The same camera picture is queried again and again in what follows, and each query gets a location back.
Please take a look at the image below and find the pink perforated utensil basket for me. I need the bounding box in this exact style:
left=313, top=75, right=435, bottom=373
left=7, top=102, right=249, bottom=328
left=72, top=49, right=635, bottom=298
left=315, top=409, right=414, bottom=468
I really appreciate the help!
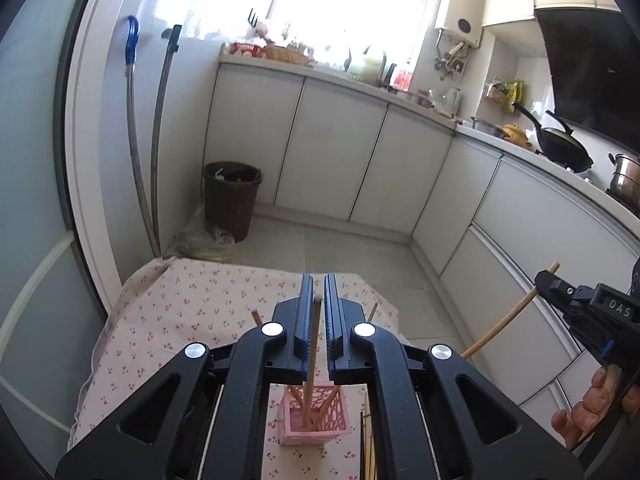
left=277, top=382, right=349, bottom=448

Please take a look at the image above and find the brown trash bin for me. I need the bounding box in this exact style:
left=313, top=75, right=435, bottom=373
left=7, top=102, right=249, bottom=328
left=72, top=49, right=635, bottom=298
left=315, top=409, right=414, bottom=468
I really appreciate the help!
left=202, top=161, right=264, bottom=243

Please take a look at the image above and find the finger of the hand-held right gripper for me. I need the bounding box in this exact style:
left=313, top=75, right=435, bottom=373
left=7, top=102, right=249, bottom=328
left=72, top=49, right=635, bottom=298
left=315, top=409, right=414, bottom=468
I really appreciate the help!
left=533, top=270, right=597, bottom=318

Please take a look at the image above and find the frosted glass sliding door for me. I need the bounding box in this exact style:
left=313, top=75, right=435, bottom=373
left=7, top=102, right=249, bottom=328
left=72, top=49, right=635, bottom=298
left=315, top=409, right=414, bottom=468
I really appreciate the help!
left=0, top=0, right=126, bottom=480

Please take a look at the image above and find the black wok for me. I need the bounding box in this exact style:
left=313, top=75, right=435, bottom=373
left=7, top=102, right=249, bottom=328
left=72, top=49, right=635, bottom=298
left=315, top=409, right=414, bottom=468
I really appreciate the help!
left=511, top=101, right=595, bottom=173

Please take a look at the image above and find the clear plastic bag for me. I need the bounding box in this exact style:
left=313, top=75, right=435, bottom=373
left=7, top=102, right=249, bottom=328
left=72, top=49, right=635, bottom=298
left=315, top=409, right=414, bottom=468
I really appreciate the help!
left=167, top=205, right=236, bottom=263

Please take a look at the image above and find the steel cooking pot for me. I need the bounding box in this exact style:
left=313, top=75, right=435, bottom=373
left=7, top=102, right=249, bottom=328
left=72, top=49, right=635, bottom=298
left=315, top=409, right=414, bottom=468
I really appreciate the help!
left=606, top=152, right=640, bottom=207

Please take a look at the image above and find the wicker basket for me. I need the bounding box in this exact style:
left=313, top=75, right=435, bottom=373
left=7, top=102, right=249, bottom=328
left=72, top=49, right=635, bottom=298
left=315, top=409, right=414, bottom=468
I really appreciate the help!
left=264, top=44, right=310, bottom=66

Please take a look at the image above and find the white water heater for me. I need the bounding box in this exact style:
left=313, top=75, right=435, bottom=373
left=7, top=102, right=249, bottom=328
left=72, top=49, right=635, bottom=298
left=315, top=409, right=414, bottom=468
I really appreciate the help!
left=434, top=0, right=485, bottom=47

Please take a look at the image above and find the white plastic jug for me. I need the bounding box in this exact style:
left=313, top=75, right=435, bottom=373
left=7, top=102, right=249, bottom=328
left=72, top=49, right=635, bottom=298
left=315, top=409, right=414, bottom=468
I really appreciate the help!
left=347, top=44, right=387, bottom=84

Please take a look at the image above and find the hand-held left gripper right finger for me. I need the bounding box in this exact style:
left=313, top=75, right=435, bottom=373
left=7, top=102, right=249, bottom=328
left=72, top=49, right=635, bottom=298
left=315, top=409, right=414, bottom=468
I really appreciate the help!
left=324, top=273, right=584, bottom=480

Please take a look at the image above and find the white cabinet door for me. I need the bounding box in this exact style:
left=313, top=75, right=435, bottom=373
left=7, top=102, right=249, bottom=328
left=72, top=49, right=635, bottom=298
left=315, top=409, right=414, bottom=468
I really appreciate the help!
left=411, top=137, right=503, bottom=276
left=348, top=106, right=455, bottom=237
left=274, top=79, right=389, bottom=222
left=206, top=67, right=306, bottom=207

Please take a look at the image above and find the blue handled mop pole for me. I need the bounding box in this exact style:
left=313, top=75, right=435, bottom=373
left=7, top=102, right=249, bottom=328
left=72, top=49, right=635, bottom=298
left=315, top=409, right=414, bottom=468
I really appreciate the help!
left=122, top=15, right=162, bottom=258

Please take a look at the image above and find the black wire rack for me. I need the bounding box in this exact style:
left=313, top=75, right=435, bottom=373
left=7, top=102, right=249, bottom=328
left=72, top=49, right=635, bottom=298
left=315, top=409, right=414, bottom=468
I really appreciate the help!
left=358, top=392, right=373, bottom=480

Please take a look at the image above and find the red plastic basket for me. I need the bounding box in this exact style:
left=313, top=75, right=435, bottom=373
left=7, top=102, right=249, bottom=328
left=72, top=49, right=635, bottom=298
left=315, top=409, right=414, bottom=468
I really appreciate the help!
left=229, top=41, right=264, bottom=59

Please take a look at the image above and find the yellow food packet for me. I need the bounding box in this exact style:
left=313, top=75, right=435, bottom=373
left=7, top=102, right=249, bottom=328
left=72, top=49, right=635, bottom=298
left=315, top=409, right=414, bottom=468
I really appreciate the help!
left=506, top=79, right=526, bottom=112

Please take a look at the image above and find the black range hood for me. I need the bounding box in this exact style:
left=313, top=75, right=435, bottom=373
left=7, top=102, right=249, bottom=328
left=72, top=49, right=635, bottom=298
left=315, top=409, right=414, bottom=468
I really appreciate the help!
left=534, top=6, right=640, bottom=157

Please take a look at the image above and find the white cabinet drawer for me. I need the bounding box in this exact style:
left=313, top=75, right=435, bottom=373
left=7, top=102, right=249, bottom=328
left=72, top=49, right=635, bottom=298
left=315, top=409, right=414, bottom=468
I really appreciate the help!
left=472, top=157, right=640, bottom=311
left=439, top=225, right=581, bottom=407

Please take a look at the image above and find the person's right hand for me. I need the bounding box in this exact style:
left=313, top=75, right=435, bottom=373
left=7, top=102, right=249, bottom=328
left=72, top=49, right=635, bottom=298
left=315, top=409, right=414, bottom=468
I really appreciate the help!
left=551, top=364, right=637, bottom=452

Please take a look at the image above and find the yellow clay pot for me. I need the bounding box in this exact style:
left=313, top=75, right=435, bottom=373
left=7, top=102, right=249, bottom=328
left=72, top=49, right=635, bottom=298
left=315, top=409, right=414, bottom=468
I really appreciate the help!
left=501, top=123, right=532, bottom=149

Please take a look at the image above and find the kitchen window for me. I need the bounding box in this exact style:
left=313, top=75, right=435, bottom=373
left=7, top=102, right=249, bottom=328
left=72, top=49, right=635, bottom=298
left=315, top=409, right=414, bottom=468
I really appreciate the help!
left=150, top=0, right=443, bottom=78

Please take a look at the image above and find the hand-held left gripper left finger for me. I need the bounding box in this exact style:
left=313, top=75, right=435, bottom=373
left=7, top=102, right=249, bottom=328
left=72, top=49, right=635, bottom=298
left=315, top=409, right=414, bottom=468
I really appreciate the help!
left=55, top=273, right=315, bottom=480

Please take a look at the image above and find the cherry print tablecloth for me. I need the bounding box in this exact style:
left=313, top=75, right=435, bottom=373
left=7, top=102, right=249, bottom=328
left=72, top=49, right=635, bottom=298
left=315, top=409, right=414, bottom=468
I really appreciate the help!
left=67, top=256, right=401, bottom=480

